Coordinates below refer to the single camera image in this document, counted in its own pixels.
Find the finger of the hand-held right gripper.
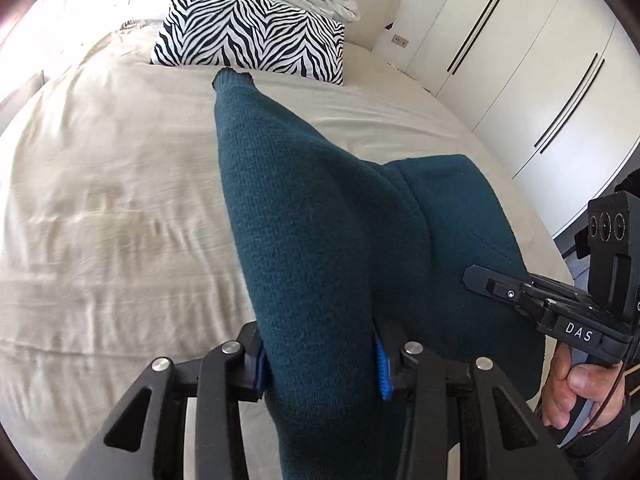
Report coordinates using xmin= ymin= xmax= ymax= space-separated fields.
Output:
xmin=462 ymin=265 xmax=601 ymax=322

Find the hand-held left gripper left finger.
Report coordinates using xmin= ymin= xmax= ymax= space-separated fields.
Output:
xmin=65 ymin=322 xmax=273 ymax=480

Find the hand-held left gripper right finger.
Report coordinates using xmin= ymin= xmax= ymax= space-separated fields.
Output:
xmin=372 ymin=320 xmax=578 ymax=480

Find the teal knit sweater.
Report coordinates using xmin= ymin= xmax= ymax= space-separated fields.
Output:
xmin=212 ymin=67 xmax=546 ymax=480

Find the person's right forearm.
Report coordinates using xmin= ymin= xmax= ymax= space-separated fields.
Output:
xmin=562 ymin=402 xmax=640 ymax=480

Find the person's right hand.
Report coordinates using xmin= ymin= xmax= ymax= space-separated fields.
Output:
xmin=542 ymin=350 xmax=628 ymax=431

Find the beige bed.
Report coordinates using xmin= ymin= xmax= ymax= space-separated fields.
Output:
xmin=0 ymin=25 xmax=576 ymax=480

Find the white wardrobe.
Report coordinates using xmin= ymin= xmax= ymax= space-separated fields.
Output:
xmin=405 ymin=0 xmax=640 ymax=241

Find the beige padded headboard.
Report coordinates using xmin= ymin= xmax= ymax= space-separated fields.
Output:
xmin=285 ymin=0 xmax=403 ymax=53

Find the zebra print pillow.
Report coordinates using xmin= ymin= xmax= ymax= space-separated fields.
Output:
xmin=150 ymin=0 xmax=347 ymax=86

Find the black cable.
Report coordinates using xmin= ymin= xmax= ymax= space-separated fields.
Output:
xmin=557 ymin=352 xmax=631 ymax=451

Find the dark wardrobe handle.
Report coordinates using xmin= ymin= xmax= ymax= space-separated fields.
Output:
xmin=447 ymin=0 xmax=497 ymax=70
xmin=452 ymin=0 xmax=504 ymax=74
xmin=539 ymin=59 xmax=606 ymax=154
xmin=533 ymin=52 xmax=600 ymax=147

